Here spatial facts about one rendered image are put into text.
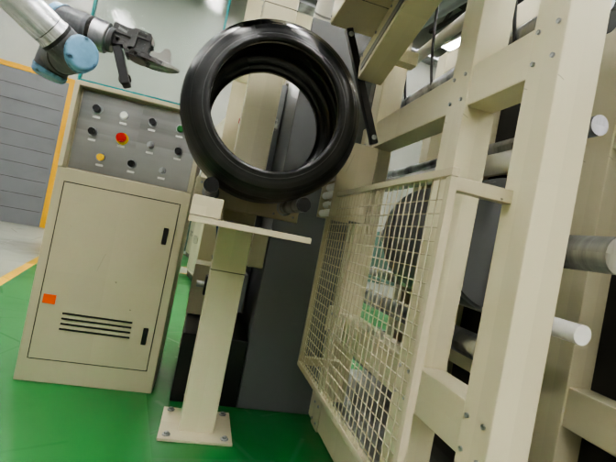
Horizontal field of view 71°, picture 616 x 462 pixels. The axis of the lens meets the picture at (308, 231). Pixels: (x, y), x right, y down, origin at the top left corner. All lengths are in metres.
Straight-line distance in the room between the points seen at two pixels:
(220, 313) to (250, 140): 0.66
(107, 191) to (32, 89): 8.63
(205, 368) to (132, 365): 0.46
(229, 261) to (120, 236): 0.56
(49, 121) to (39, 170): 1.02
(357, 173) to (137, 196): 0.95
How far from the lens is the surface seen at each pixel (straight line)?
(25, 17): 1.34
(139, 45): 1.48
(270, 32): 1.40
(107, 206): 2.03
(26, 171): 10.40
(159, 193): 2.01
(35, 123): 10.47
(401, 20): 1.55
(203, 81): 1.34
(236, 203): 1.64
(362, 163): 1.71
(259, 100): 1.73
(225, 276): 1.67
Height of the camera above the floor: 0.80
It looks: 1 degrees up
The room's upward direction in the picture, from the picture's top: 11 degrees clockwise
